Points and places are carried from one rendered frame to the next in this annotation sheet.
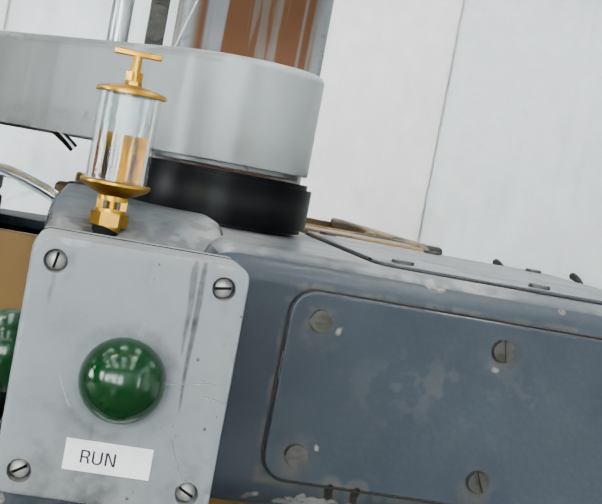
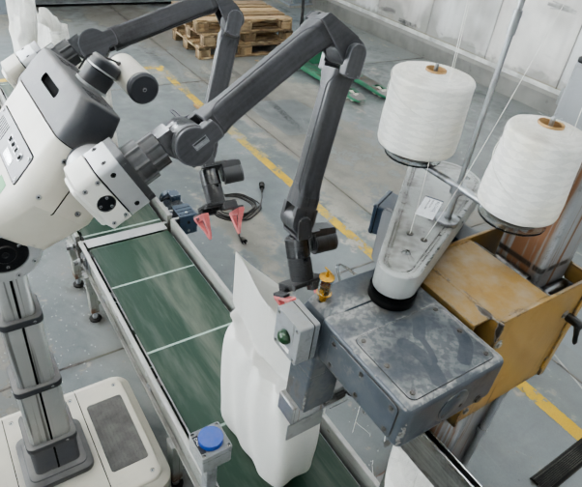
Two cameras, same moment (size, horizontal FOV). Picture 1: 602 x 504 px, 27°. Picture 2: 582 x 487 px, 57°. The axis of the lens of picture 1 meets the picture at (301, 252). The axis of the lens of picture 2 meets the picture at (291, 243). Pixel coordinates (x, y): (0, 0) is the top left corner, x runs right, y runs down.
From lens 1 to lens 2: 0.84 m
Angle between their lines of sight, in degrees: 66
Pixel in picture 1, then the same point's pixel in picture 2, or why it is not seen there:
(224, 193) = (373, 296)
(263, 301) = (328, 333)
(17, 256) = not seen: hidden behind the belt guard
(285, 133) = (390, 289)
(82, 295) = (281, 319)
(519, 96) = not seen: outside the picture
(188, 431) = (292, 351)
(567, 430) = (370, 399)
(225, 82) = (378, 271)
